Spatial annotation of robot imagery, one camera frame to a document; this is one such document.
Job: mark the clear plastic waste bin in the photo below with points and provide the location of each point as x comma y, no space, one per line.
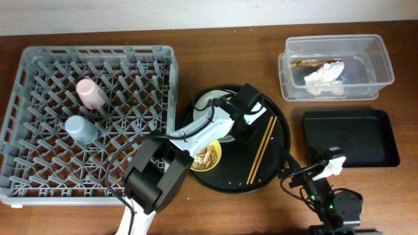
367,66

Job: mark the wooden chopstick right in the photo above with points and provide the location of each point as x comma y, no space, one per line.
264,147

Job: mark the wooden chopstick left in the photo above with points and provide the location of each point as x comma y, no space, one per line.
256,159

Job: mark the pink plastic cup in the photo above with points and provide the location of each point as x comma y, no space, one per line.
88,91

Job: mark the grey round plate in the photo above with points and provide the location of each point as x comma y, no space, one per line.
202,102

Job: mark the yellow bowl with food scraps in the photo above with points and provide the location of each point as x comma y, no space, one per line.
207,158

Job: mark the light blue plastic cup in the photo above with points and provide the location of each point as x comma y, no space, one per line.
82,130

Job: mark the gold foil wrapper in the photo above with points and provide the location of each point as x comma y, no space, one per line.
312,62

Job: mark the black rectangular tray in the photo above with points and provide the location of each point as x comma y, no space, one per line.
366,136

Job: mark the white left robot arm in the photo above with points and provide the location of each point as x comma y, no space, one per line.
161,163

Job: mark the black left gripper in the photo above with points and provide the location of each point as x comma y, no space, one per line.
243,129

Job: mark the wooden chopstick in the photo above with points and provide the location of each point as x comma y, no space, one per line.
256,159
264,147

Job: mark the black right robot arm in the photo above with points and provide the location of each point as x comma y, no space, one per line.
304,193

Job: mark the round black serving tray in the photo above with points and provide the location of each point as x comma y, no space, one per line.
230,175

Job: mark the crumpled white tissue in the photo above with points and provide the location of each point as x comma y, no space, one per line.
325,79

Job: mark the grey plastic dishwasher rack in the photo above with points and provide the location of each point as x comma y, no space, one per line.
42,164

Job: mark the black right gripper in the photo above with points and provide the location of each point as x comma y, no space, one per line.
294,168

